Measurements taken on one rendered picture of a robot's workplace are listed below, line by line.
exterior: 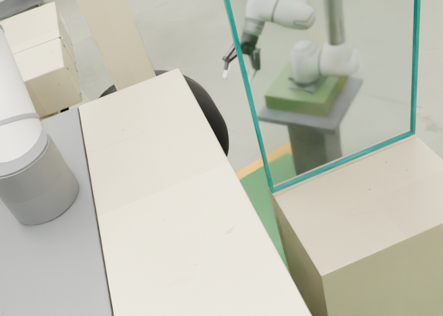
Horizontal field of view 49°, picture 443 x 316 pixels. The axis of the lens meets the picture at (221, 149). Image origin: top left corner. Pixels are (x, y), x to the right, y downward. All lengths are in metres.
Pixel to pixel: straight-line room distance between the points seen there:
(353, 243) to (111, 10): 0.97
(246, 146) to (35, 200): 2.88
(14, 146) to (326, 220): 0.95
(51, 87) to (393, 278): 1.25
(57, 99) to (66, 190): 0.69
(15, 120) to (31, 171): 0.11
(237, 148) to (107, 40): 2.45
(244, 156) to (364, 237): 2.30
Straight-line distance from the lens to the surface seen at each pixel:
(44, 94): 1.71
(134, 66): 1.53
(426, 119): 3.86
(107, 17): 1.46
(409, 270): 1.67
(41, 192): 1.04
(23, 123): 1.06
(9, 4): 7.71
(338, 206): 1.60
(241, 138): 3.88
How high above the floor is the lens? 2.49
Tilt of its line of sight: 40 degrees down
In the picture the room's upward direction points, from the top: 17 degrees counter-clockwise
